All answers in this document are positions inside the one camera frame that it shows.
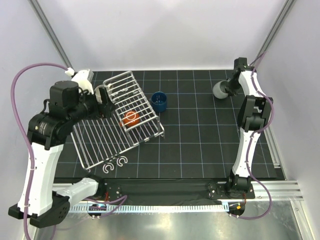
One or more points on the grey speckled mug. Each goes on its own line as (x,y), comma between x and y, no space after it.
(219,90)

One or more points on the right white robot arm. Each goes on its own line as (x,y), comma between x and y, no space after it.
(253,117)

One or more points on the aluminium frame post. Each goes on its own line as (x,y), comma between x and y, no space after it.
(280,19)
(35,5)

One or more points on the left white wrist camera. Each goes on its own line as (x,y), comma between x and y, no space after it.
(83,78)

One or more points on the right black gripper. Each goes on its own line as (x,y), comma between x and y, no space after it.
(230,90)

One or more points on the left aluminium frame post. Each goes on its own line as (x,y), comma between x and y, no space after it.
(35,5)

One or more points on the silver wire dish rack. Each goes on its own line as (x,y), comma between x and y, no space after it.
(105,140)

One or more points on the blue mug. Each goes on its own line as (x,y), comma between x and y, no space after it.
(158,101)

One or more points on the right aluminium frame post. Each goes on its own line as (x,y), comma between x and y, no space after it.
(280,19)

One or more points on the white slotted cable duct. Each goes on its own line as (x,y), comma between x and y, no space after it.
(90,208)

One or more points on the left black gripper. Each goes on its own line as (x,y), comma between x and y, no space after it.
(105,109)

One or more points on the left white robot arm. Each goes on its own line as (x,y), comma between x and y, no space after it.
(68,104)

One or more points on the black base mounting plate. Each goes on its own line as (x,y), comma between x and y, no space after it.
(171,191)

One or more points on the orange patterned mug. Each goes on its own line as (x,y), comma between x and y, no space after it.
(130,119)

